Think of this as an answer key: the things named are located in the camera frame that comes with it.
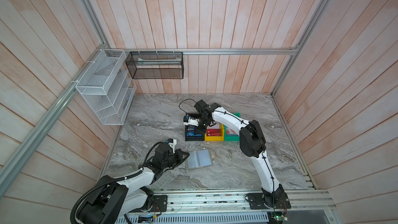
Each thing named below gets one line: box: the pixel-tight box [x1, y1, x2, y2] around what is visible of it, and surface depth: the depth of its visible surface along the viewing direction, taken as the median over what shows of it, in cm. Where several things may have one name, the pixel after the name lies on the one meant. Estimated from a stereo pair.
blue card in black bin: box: [186, 129, 203, 137], surface depth 97 cm
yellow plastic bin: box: [204, 122, 225, 142], surface depth 98 cm
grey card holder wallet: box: [185, 148, 213, 170], surface depth 88 cm
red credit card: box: [206, 128, 222, 137], surface depth 100 cm
